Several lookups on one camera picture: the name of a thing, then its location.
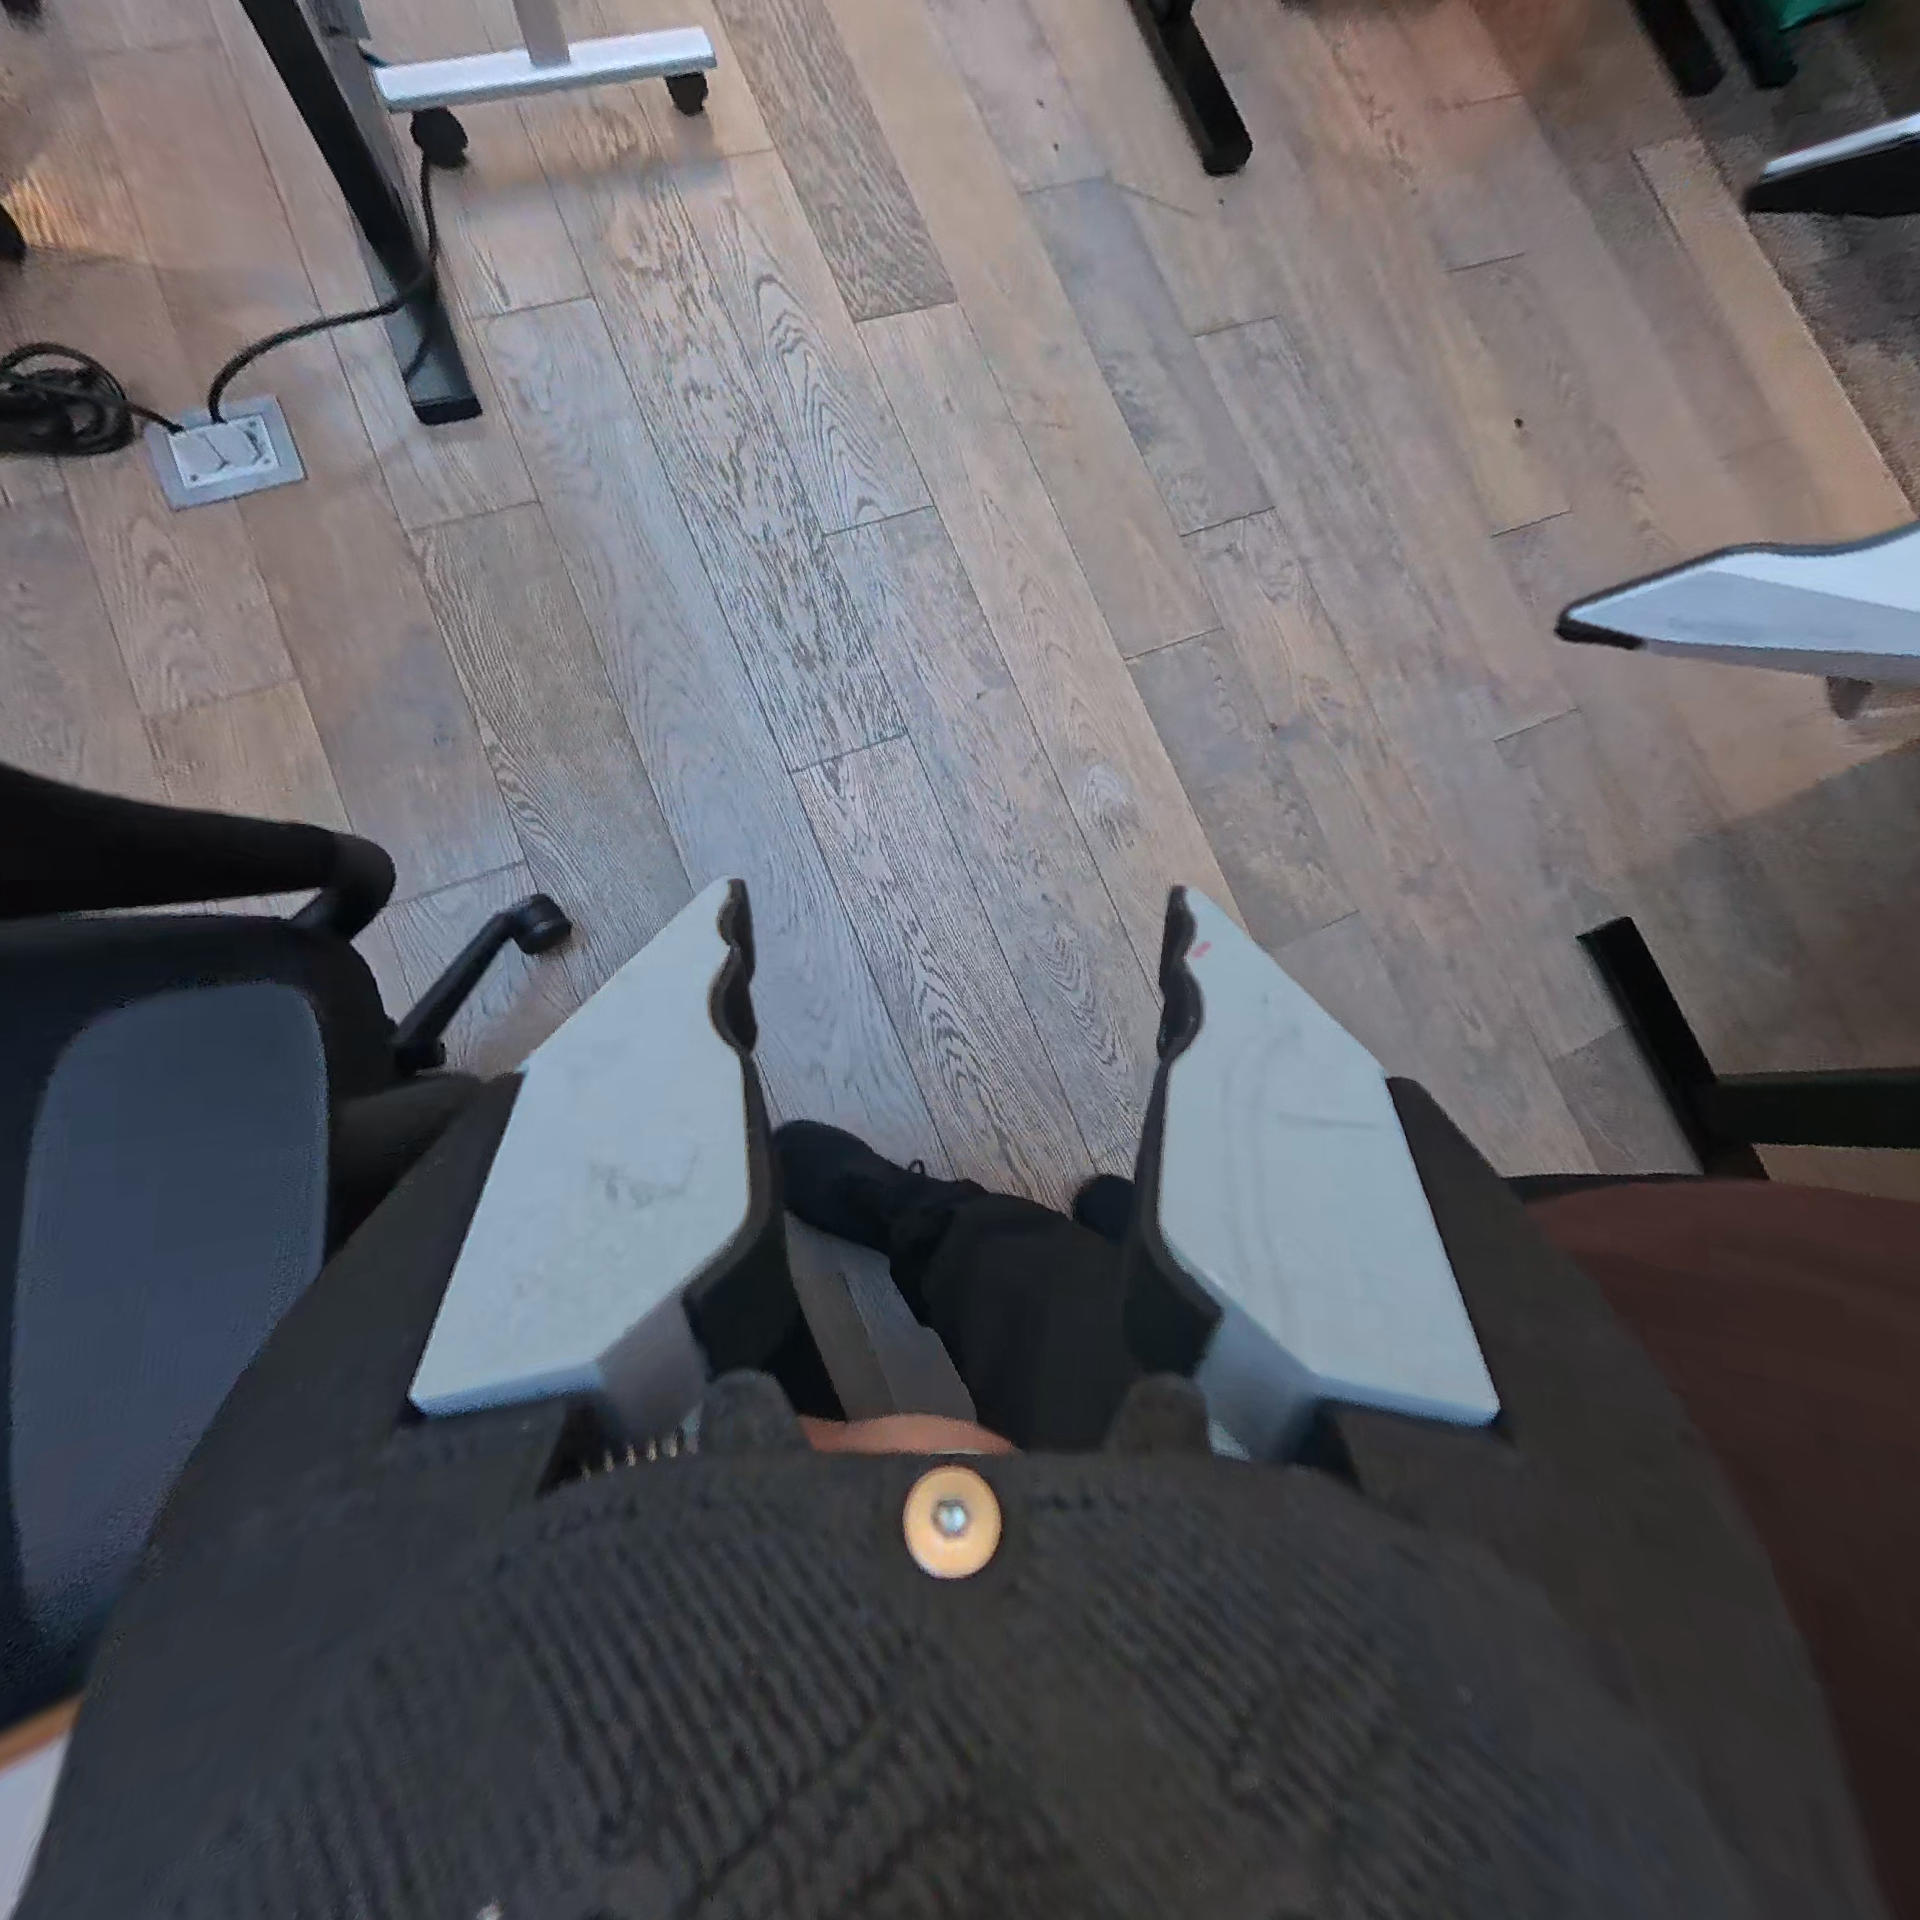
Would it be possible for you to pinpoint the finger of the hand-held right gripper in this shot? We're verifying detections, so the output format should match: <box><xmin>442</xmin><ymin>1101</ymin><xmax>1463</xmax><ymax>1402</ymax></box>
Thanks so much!
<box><xmin>1556</xmin><ymin>522</ymin><xmax>1920</xmax><ymax>723</ymax></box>
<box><xmin>1745</xmin><ymin>115</ymin><xmax>1920</xmax><ymax>215</ymax></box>

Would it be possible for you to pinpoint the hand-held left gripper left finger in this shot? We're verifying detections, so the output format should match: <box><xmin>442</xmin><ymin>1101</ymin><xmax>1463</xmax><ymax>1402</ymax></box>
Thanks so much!
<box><xmin>408</xmin><ymin>880</ymin><xmax>799</xmax><ymax>1427</ymax></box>

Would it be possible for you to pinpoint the person's dark trousered leg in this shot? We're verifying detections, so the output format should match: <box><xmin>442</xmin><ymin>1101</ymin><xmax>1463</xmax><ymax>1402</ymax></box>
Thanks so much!
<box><xmin>884</xmin><ymin>1190</ymin><xmax>1149</xmax><ymax>1448</ymax></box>

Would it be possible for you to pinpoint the black table leg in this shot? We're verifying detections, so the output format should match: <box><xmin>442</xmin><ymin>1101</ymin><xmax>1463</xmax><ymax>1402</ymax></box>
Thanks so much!
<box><xmin>1132</xmin><ymin>0</ymin><xmax>1257</xmax><ymax>176</ymax></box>
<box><xmin>240</xmin><ymin>0</ymin><xmax>484</xmax><ymax>424</ymax></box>

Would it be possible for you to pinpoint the floor outlet box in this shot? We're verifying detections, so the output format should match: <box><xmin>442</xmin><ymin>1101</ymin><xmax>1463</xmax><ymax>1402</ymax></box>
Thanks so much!
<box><xmin>144</xmin><ymin>394</ymin><xmax>308</xmax><ymax>511</ymax></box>

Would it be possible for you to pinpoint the tangled black floor cable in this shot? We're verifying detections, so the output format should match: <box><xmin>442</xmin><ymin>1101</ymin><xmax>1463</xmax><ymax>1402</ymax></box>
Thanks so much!
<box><xmin>0</xmin><ymin>343</ymin><xmax>183</xmax><ymax>459</ymax></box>

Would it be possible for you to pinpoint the silver-framed rolling whiteboard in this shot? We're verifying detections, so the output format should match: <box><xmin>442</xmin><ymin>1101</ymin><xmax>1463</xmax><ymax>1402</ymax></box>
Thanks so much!
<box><xmin>359</xmin><ymin>0</ymin><xmax>720</xmax><ymax>167</ymax></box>

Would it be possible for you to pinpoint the black table leg frame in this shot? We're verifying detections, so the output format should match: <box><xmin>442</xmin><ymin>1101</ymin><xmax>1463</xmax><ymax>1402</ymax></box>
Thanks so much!
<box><xmin>1577</xmin><ymin>918</ymin><xmax>1920</xmax><ymax>1182</ymax></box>

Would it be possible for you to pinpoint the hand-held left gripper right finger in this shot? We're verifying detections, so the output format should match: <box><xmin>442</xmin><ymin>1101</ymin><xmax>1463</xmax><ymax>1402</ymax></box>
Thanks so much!
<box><xmin>1123</xmin><ymin>885</ymin><xmax>1503</xmax><ymax>1466</ymax></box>

